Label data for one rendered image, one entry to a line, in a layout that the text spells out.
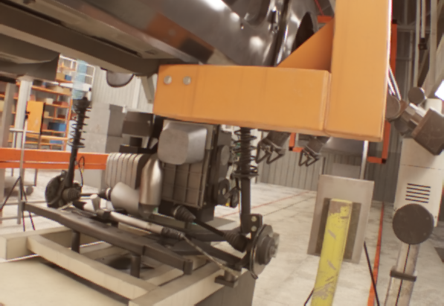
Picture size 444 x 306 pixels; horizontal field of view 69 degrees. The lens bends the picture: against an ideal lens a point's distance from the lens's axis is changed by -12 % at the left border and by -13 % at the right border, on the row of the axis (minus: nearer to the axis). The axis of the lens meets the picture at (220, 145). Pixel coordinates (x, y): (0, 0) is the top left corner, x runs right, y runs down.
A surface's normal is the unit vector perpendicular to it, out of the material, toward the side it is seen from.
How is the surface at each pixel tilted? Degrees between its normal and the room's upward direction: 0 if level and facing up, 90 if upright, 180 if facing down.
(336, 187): 90
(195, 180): 90
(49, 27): 98
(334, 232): 90
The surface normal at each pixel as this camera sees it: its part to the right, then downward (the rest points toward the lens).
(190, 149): 0.67, 0.09
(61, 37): 0.86, 0.25
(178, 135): -0.44, -0.06
